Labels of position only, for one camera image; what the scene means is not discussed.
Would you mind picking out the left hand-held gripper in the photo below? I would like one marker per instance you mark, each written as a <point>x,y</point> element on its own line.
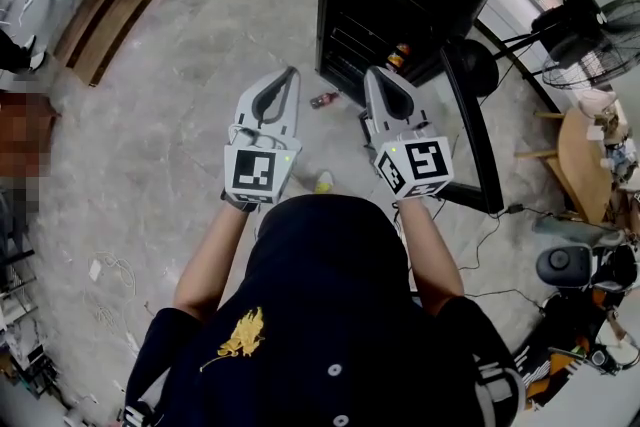
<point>255,170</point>

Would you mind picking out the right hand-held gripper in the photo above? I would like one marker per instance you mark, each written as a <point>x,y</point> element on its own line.
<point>420,165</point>

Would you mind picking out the red-capped drink bottle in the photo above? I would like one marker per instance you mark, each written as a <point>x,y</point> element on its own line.
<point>324,100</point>

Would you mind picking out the person's left forearm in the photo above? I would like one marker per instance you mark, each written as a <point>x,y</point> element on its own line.
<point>210,265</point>

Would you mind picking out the person's right forearm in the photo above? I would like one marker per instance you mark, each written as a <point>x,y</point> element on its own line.
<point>430,260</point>

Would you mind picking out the glass fridge door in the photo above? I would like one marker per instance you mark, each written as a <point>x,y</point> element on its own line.
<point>475,125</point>

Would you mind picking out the person's right white yellow shoe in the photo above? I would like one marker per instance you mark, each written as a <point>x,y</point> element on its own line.
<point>325,181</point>

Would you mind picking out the long wooden platform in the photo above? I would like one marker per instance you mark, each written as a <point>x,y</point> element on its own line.
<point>100,25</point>

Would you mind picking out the round wooden table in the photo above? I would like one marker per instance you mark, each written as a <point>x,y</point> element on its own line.
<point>580,165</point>

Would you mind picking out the black standing fan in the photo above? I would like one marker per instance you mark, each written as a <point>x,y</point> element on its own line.
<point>575,25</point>

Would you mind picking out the pale pink soft item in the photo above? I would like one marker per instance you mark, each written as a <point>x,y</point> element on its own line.
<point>597,102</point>

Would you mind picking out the person's dark navy shirt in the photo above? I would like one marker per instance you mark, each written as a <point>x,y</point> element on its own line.
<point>325,305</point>

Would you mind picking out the grey round-faced device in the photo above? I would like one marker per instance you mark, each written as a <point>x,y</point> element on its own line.
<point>562,262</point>

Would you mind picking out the white power adapter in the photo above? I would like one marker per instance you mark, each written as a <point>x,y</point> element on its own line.
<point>95,270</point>

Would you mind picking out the brown wooden chair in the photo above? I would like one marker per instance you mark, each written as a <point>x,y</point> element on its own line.
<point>22,130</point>

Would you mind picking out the black metal rack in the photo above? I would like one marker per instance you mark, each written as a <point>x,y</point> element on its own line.
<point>15,225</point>

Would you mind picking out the black orange bag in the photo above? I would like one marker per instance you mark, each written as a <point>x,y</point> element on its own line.
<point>545,375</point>

